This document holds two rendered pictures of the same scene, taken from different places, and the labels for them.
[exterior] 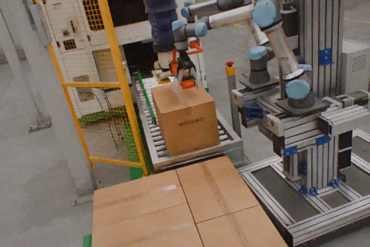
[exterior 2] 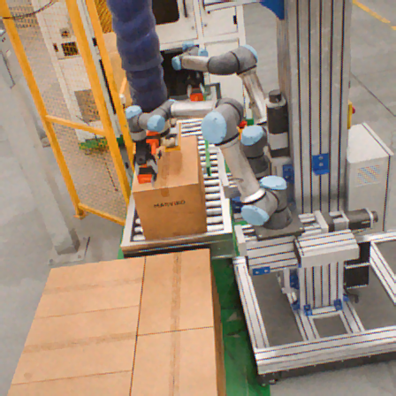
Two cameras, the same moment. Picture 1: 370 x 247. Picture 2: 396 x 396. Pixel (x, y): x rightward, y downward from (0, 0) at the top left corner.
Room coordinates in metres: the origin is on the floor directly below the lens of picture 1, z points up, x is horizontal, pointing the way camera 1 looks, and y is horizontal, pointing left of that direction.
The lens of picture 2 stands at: (-0.05, -0.76, 2.49)
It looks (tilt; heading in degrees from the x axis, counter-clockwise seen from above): 34 degrees down; 13
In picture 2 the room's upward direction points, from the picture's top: 11 degrees counter-clockwise
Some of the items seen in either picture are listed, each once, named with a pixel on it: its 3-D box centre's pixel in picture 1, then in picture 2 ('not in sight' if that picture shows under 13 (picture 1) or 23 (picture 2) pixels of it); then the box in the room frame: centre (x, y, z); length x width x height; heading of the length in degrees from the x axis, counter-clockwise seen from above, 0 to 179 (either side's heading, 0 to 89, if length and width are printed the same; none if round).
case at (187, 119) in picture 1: (183, 115); (171, 186); (2.51, 0.01, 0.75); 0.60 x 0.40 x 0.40; 9
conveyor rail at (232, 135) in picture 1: (201, 100); (219, 151); (3.36, -0.21, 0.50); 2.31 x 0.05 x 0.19; 8
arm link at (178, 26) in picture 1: (180, 31); (135, 118); (1.93, -0.06, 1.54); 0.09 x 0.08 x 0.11; 63
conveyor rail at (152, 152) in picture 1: (142, 114); (142, 162); (3.26, 0.43, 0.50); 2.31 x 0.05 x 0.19; 8
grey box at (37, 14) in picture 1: (41, 24); (6, 58); (2.76, 0.95, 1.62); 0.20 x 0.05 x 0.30; 8
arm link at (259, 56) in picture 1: (258, 57); (253, 140); (2.25, -0.58, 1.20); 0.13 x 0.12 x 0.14; 134
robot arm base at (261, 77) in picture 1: (259, 73); (254, 159); (2.24, -0.57, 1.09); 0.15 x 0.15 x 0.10
